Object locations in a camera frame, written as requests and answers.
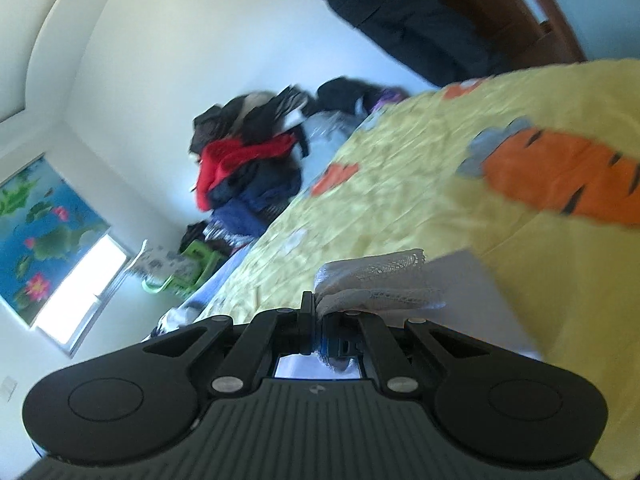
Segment white lace underwear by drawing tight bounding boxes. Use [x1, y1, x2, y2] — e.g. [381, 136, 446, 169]
[314, 249, 445, 318]

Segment dark clothes pile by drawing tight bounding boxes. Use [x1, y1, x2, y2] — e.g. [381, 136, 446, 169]
[180, 77, 408, 255]

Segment green plastic stool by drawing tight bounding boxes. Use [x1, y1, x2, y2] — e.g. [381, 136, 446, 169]
[137, 240, 226, 297]

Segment red jacket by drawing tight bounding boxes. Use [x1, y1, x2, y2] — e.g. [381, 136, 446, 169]
[194, 133, 297, 211]

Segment bright window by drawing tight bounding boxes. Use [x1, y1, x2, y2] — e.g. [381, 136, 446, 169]
[35, 235, 130, 356]

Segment yellow carrot print bedsheet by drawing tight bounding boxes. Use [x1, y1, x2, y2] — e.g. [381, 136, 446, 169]
[205, 58, 639, 479]

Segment lotus print roller blind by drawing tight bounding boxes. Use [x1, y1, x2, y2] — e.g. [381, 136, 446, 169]
[0, 156, 110, 325]

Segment dark hanging garment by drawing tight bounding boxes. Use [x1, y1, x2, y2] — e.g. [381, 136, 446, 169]
[324, 0, 510, 87]

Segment brown wooden headboard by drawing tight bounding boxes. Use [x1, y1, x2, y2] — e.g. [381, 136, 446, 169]
[442, 0, 586, 70]

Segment white wall switch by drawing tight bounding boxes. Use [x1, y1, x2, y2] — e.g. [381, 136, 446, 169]
[0, 376, 17, 402]

